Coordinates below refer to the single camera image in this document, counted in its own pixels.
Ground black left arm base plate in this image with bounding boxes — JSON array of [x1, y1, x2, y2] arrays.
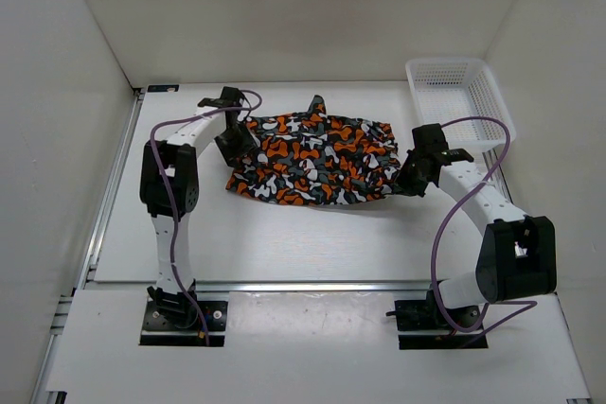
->
[[139, 300, 228, 347]]

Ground white plastic mesh basket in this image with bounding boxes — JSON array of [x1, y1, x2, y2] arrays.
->
[[405, 57, 516, 153]]

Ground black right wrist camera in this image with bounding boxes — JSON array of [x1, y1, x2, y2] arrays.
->
[[409, 123, 474, 166]]

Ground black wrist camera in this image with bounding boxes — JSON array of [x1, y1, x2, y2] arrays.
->
[[409, 123, 474, 166], [196, 86, 252, 114]]

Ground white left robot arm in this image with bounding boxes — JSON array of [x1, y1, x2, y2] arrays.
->
[[139, 107, 254, 338]]

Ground orange camouflage shorts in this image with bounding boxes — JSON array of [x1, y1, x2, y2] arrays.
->
[[225, 95, 401, 206]]

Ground dark label sticker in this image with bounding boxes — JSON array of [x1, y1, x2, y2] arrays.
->
[[147, 84, 180, 93]]

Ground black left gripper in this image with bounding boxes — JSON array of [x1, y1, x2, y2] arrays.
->
[[214, 122, 259, 170]]

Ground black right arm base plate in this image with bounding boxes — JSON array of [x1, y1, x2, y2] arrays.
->
[[385, 300, 489, 351]]

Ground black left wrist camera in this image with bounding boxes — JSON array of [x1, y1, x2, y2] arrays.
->
[[196, 86, 252, 114]]

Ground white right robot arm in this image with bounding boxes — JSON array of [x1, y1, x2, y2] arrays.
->
[[397, 149, 557, 328]]

